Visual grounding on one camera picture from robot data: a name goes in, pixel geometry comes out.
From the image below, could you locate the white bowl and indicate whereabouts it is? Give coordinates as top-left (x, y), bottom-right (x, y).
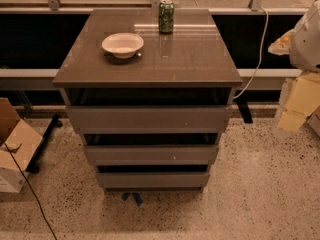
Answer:
top-left (102, 33), bottom-right (144, 59)

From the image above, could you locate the grey drawer cabinet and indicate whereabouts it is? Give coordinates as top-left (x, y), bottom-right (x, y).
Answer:
top-left (53, 9), bottom-right (241, 192)

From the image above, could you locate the grey top drawer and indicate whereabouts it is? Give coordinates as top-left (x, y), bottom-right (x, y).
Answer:
top-left (66, 106), bottom-right (231, 134)

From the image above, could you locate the white cable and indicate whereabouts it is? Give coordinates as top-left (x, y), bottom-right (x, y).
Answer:
top-left (232, 7), bottom-right (270, 101)

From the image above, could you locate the black stand leg left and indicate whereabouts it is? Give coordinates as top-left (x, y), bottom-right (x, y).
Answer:
top-left (26, 114), bottom-right (63, 174)

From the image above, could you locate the black stand leg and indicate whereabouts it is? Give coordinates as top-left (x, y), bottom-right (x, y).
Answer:
top-left (235, 96), bottom-right (253, 124)
top-left (26, 114), bottom-right (63, 174)

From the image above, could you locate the grey bottom drawer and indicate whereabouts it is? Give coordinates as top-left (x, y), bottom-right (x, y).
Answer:
top-left (96, 172), bottom-right (210, 188)

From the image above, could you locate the grey drawer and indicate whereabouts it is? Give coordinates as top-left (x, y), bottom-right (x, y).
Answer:
top-left (96, 172), bottom-right (210, 188)
top-left (84, 145), bottom-right (218, 166)
top-left (66, 106), bottom-right (231, 134)

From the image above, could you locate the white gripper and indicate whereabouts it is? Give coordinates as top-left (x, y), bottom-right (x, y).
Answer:
top-left (268, 29), bottom-right (320, 138)

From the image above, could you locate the green soda can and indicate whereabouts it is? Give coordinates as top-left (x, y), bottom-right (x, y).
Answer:
top-left (158, 0), bottom-right (175, 34)

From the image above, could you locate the black stand leg right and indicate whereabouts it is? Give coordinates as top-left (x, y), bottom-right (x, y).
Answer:
top-left (235, 96), bottom-right (253, 124)

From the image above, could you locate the black floor cable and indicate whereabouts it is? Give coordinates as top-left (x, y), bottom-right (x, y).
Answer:
top-left (3, 143), bottom-right (58, 240)

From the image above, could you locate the open cardboard box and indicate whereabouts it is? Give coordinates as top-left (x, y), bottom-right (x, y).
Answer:
top-left (0, 98), bottom-right (42, 193)

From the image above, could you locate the cardboard box at right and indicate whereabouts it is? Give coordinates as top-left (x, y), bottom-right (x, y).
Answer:
top-left (308, 107), bottom-right (320, 136)

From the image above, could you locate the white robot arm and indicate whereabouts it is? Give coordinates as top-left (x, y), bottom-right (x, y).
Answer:
top-left (268, 0), bottom-right (320, 137)

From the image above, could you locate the blue tape cross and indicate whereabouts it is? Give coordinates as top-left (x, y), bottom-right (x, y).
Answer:
top-left (120, 192), bottom-right (144, 208)

